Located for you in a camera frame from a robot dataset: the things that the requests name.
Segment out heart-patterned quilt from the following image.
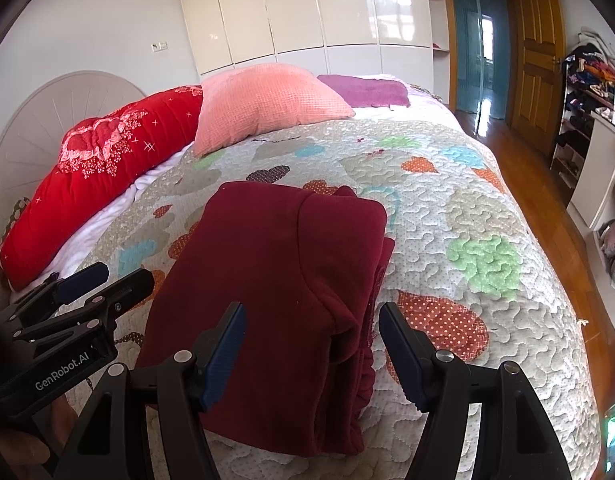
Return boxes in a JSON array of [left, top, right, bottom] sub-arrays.
[[67, 119, 602, 480]]

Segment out purple cloth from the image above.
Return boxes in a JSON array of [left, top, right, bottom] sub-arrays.
[[317, 74, 411, 109]]

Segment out blue glass door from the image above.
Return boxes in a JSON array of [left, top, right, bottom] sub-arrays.
[[446, 0, 511, 121]]

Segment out round white headboard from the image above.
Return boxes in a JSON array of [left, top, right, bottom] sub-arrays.
[[0, 71, 147, 261]]

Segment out glossy white wardrobe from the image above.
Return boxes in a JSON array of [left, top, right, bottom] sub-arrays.
[[176, 0, 451, 80]]

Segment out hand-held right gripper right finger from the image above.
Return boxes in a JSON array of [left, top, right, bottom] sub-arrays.
[[378, 301, 573, 480]]

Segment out person's left hand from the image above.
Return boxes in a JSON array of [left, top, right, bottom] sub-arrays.
[[0, 397, 78, 480]]

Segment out brown dotted cloth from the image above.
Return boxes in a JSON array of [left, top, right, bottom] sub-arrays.
[[0, 197, 32, 281]]

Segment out white shelf unit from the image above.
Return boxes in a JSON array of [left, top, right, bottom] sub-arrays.
[[550, 50, 615, 306]]

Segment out red floral blanket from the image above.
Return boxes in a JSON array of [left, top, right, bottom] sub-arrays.
[[0, 85, 204, 292]]

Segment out wooden door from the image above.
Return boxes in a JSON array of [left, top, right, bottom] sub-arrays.
[[507, 0, 568, 143]]

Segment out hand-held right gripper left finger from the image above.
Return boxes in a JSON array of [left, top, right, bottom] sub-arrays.
[[52, 301, 248, 480]]

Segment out pink pillow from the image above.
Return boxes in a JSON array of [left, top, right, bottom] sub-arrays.
[[192, 63, 357, 158]]

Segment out maroon pants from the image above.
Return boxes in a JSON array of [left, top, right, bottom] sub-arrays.
[[136, 180, 395, 457]]

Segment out pile of assorted clothes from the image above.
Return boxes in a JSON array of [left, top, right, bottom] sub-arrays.
[[562, 27, 615, 111]]

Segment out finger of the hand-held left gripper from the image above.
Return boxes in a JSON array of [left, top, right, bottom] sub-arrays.
[[0, 261, 110, 328], [14, 268, 155, 343]]

